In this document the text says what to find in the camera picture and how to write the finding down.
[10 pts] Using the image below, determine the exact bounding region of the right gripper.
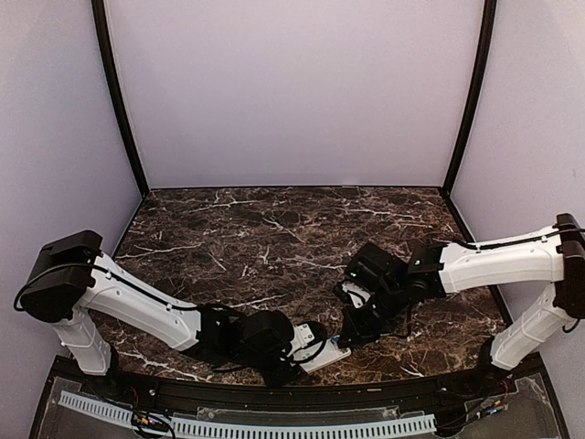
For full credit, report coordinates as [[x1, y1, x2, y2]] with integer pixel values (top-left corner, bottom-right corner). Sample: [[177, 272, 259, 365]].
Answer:
[[337, 281, 407, 348]]

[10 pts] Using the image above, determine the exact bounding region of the white remote control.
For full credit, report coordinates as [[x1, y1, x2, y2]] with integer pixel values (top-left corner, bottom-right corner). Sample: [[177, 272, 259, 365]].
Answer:
[[295, 339, 351, 373]]

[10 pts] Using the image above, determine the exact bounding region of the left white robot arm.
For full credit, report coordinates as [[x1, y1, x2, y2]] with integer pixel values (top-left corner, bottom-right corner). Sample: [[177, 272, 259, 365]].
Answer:
[[13, 230, 328, 399]]

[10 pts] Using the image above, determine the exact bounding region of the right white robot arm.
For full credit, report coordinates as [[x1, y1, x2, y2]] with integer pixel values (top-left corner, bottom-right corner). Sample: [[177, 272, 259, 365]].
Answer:
[[335, 213, 584, 397]]

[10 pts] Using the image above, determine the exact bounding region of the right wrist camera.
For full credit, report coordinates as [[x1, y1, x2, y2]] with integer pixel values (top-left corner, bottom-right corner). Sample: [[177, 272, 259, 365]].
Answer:
[[334, 242, 408, 308]]

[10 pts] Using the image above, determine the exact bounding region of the black front rail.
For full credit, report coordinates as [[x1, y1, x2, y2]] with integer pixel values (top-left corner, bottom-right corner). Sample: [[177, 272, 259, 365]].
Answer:
[[81, 351, 545, 415]]

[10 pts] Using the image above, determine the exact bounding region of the white slotted cable duct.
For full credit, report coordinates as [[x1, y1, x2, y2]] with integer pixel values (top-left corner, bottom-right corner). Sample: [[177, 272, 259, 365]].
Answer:
[[58, 391, 436, 438]]

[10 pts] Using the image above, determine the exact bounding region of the right black frame post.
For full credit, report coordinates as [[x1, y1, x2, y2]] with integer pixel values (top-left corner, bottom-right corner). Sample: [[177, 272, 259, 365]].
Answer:
[[441, 0, 497, 198]]

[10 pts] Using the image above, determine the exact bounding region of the black frame post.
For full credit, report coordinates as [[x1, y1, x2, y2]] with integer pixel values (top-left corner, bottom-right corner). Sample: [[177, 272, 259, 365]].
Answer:
[[441, 0, 497, 198], [90, 0, 150, 198]]

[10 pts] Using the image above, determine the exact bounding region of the left black frame post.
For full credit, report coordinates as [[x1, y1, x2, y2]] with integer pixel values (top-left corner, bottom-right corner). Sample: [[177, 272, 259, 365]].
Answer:
[[90, 0, 150, 198]]

